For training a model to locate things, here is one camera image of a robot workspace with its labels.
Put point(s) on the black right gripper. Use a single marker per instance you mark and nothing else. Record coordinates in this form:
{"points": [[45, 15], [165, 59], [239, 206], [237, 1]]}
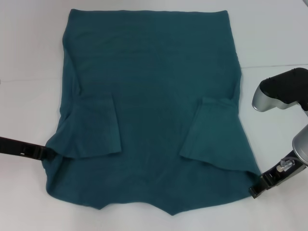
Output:
{"points": [[288, 168]]}

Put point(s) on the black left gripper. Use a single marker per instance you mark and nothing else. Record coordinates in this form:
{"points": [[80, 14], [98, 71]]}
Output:
{"points": [[10, 146]]}

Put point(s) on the blue shirt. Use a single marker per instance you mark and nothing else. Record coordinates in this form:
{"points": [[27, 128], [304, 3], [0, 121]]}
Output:
{"points": [[156, 84]]}

